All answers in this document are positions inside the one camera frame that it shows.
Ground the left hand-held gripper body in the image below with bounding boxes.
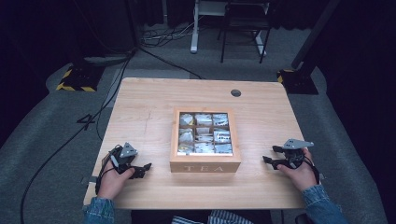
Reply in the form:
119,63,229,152
108,142,139,175

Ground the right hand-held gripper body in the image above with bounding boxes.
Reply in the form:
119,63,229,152
280,138,315,171

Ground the wooden tea box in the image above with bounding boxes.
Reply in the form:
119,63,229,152
169,106,242,174

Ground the person's right hand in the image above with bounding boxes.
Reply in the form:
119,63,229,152
276,147,318,192

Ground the person's left hand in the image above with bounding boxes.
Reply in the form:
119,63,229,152
97,160,136,201

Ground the group of tea bag packets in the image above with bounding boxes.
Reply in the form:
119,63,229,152
177,112,233,156

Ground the black slanted stand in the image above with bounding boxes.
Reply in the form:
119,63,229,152
276,0,341,95

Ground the person's striped clothing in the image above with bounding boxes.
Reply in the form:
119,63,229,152
171,209,254,224

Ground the black stand, yellow-striped base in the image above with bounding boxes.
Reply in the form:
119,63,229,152
55,0,106,93

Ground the black metal chair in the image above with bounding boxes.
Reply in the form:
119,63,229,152
217,0,273,65

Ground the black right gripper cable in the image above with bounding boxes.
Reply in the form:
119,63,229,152
303,156,321,185

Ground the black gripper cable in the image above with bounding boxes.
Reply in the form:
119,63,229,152
303,156,321,185
94,148,117,195

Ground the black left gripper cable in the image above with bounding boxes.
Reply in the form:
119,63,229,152
94,148,117,195

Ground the long black floor cable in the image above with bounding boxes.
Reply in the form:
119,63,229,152
20,46,139,224

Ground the bundle of floor cables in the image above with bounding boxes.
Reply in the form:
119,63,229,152
139,17,204,49

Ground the white desk frame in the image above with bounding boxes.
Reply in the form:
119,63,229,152
190,0,271,58

